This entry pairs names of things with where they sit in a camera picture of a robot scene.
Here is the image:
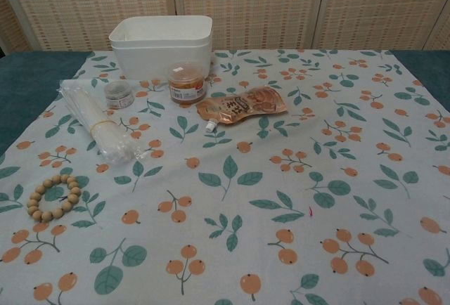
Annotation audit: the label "wooden bead bracelet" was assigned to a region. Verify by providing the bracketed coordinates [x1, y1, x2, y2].
[26, 174, 82, 223]

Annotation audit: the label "orange jar with clear lid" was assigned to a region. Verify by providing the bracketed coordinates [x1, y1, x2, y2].
[167, 59, 205, 105]

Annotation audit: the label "copper spout pouch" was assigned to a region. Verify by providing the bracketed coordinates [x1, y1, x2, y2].
[195, 86, 288, 134]

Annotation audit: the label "floral leaf and berry tablecloth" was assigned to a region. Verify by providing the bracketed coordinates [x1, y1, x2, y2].
[0, 48, 450, 305]

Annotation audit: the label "white plastic storage box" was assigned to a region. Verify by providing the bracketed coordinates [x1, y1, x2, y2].
[108, 15, 214, 77]

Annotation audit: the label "yellow rubber band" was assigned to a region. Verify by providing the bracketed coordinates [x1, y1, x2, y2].
[89, 119, 117, 134]

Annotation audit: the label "bagged bundle of clear straws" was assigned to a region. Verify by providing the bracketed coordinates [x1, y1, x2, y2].
[58, 79, 145, 164]

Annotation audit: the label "woven folding screen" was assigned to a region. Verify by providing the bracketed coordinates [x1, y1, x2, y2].
[0, 0, 450, 53]

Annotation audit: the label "small clear jar grey contents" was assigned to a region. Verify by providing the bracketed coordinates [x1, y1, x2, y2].
[104, 80, 135, 110]

